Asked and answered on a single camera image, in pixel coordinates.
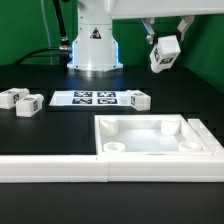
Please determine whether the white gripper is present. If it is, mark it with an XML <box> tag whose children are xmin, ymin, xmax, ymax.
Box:
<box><xmin>104</xmin><ymin>0</ymin><xmax>224</xmax><ymax>44</ymax></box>

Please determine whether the white square tabletop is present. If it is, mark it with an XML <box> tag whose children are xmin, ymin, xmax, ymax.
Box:
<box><xmin>94</xmin><ymin>115</ymin><xmax>213</xmax><ymax>156</ymax></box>

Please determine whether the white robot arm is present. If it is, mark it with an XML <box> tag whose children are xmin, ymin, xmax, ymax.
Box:
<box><xmin>67</xmin><ymin>0</ymin><xmax>224</xmax><ymax>74</ymax></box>

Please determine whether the black cable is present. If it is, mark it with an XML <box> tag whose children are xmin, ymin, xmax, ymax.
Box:
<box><xmin>13</xmin><ymin>0</ymin><xmax>73</xmax><ymax>66</ymax></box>

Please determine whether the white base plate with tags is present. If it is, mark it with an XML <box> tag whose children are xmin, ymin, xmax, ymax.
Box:
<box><xmin>50</xmin><ymin>90</ymin><xmax>131</xmax><ymax>106</ymax></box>

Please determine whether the white L-shaped fence wall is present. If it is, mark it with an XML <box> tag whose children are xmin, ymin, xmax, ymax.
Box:
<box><xmin>0</xmin><ymin>119</ymin><xmax>224</xmax><ymax>183</ymax></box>

